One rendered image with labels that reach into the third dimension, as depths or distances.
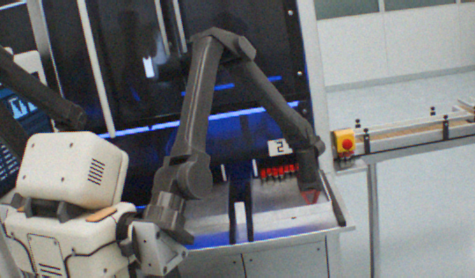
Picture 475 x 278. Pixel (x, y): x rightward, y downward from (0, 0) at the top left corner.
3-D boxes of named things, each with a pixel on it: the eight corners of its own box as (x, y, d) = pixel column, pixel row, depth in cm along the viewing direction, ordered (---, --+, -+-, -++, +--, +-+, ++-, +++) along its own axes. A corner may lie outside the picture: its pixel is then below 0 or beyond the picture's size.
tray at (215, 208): (168, 190, 177) (166, 182, 176) (230, 180, 176) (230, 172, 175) (154, 232, 145) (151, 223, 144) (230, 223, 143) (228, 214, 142)
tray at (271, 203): (252, 179, 173) (250, 171, 172) (317, 170, 171) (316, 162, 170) (252, 223, 140) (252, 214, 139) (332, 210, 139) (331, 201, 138)
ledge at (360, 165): (329, 163, 180) (329, 158, 179) (359, 157, 179) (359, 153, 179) (336, 176, 167) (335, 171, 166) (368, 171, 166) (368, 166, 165)
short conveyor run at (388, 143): (330, 171, 176) (326, 135, 171) (324, 157, 191) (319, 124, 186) (480, 144, 172) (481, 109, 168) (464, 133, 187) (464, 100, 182)
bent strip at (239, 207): (237, 218, 146) (234, 202, 144) (245, 216, 145) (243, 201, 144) (237, 240, 132) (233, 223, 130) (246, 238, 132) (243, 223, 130)
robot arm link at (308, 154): (291, 149, 134) (308, 149, 131) (301, 142, 140) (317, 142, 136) (295, 170, 136) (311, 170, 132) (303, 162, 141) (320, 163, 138)
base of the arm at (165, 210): (122, 224, 83) (173, 230, 78) (135, 187, 87) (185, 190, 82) (146, 239, 90) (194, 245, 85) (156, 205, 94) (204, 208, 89)
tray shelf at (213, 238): (157, 195, 178) (157, 192, 177) (327, 169, 174) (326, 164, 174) (134, 261, 132) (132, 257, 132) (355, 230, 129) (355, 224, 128)
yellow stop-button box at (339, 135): (333, 146, 170) (332, 129, 167) (351, 143, 169) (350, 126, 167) (338, 153, 163) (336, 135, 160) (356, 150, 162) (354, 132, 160)
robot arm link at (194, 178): (186, 24, 108) (216, 11, 102) (220, 51, 118) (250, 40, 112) (149, 195, 90) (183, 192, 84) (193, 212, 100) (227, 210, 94)
